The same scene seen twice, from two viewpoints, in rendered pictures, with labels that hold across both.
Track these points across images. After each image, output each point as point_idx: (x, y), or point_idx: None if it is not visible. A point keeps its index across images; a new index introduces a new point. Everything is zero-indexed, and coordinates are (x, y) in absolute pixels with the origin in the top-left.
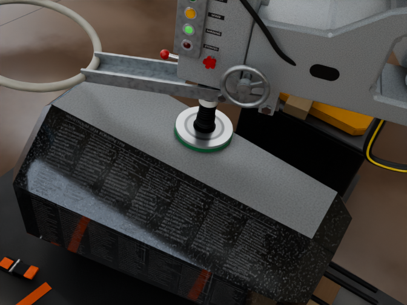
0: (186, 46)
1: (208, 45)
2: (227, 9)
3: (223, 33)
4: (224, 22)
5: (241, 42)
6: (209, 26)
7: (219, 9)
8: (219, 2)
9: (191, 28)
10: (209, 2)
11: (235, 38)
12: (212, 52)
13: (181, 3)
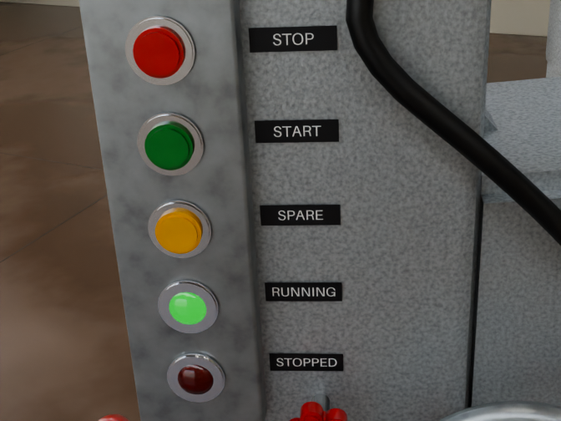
0: (196, 387)
1: (292, 353)
2: (346, 169)
3: (348, 286)
4: (344, 232)
5: (441, 302)
6: (278, 272)
7: (310, 182)
8: (302, 145)
9: (199, 297)
10: (257, 158)
11: (411, 292)
12: (315, 381)
13: (128, 197)
